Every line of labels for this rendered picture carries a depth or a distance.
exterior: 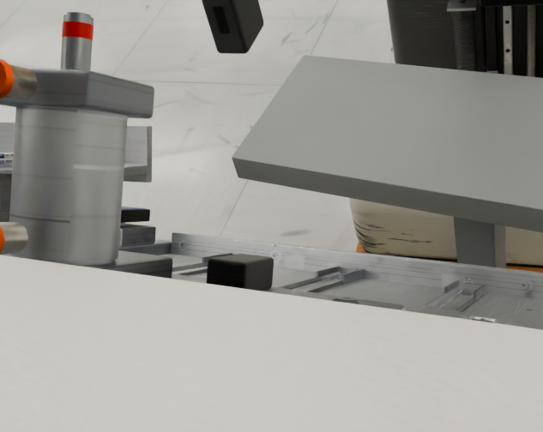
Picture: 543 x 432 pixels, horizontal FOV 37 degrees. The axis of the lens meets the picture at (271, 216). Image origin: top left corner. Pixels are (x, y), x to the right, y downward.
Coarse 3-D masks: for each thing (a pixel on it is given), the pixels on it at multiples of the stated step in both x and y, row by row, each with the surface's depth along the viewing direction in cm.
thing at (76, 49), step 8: (64, 16) 16; (72, 16) 16; (80, 16) 16; (88, 16) 16; (64, 24) 16; (72, 24) 16; (80, 24) 16; (88, 24) 16; (64, 32) 16; (72, 32) 16; (80, 32) 16; (88, 32) 16; (64, 40) 16; (72, 40) 16; (80, 40) 16; (88, 40) 16; (64, 48) 16; (72, 48) 16; (80, 48) 16; (88, 48) 16; (64, 56) 16; (72, 56) 16; (80, 56) 16; (88, 56) 16; (64, 64) 16; (72, 64) 16; (80, 64) 16; (88, 64) 16
